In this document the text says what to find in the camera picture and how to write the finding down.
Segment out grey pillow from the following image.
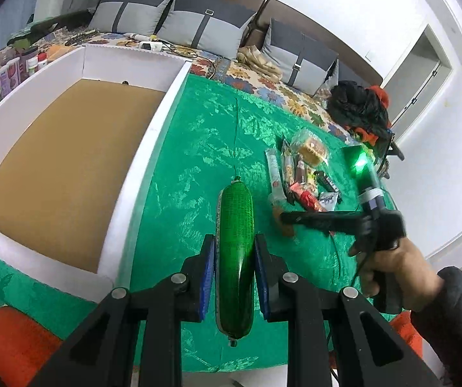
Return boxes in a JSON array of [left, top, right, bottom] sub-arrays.
[[89, 0, 180, 38], [328, 60, 372, 90], [260, 18, 339, 96], [155, 0, 258, 60]]

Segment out clear green snack packet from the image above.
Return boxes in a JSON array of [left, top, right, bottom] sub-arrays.
[[280, 138, 297, 188]]

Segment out brown snack bar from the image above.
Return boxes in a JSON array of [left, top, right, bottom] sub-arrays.
[[295, 160, 309, 187]]

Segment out black and orange backpack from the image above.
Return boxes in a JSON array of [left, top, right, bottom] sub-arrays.
[[327, 80, 393, 148]]

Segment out beige plush cloth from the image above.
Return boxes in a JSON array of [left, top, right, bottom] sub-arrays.
[[236, 45, 285, 86]]

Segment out floral bedsheet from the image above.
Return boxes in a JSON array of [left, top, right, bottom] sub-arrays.
[[0, 28, 372, 146]]

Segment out green sausage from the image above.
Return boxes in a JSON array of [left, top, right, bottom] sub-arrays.
[[216, 175, 254, 347]]

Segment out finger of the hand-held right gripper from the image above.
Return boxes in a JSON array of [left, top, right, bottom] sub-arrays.
[[280, 211, 362, 226], [295, 221, 361, 237]]

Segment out person's right forearm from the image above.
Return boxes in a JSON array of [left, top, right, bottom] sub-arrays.
[[410, 265, 462, 387]]

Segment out silver snack packet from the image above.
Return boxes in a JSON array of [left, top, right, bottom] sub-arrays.
[[319, 191, 343, 211]]

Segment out red snack packet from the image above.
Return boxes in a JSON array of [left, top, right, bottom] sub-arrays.
[[290, 183, 325, 213]]

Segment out purple packet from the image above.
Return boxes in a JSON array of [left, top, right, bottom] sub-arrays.
[[0, 57, 21, 98]]

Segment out green blanket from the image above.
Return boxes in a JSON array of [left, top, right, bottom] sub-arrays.
[[0, 74, 425, 375]]

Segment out orange snack packet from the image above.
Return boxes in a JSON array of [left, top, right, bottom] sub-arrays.
[[272, 206, 297, 239]]

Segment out beige rice cracker packet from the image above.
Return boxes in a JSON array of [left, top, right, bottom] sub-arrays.
[[266, 148, 286, 202]]

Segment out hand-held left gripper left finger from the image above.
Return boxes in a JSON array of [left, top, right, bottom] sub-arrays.
[[29, 234, 217, 387]]

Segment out black cables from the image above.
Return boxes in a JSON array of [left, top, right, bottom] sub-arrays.
[[160, 42, 217, 79]]

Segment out orange garment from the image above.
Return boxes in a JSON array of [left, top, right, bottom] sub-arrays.
[[349, 85, 390, 146]]

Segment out white door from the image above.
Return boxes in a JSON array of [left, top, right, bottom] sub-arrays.
[[381, 23, 454, 143]]

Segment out dark container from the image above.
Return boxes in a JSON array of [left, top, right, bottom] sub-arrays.
[[17, 45, 39, 84]]

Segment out white cardboard box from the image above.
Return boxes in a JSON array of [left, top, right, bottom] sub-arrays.
[[0, 44, 193, 303]]

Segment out dark cloth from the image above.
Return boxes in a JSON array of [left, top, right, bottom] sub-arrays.
[[8, 10, 93, 48]]

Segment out person's right hand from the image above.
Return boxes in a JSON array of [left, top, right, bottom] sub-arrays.
[[349, 238, 445, 312]]

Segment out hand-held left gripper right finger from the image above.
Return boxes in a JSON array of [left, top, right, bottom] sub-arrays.
[[254, 234, 443, 387]]

